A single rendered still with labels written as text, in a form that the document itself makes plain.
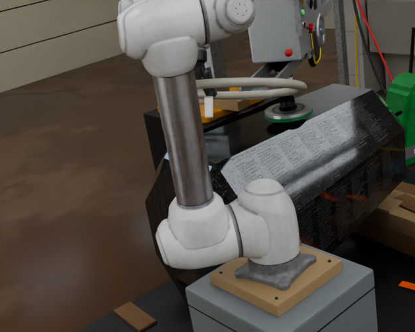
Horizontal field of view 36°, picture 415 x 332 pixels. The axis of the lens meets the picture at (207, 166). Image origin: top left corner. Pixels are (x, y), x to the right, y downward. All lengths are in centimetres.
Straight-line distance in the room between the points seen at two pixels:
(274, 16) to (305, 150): 59
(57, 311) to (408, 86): 259
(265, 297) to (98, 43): 789
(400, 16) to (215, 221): 416
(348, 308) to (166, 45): 91
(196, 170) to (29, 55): 742
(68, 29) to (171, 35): 776
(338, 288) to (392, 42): 409
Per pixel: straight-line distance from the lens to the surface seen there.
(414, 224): 334
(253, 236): 173
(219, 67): 369
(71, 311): 349
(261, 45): 276
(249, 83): 200
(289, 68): 273
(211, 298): 187
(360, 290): 189
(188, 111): 154
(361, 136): 302
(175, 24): 144
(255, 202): 172
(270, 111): 291
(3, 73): 880
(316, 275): 184
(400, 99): 438
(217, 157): 263
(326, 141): 290
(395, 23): 568
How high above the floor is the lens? 184
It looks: 22 degrees down
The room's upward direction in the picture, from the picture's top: 10 degrees counter-clockwise
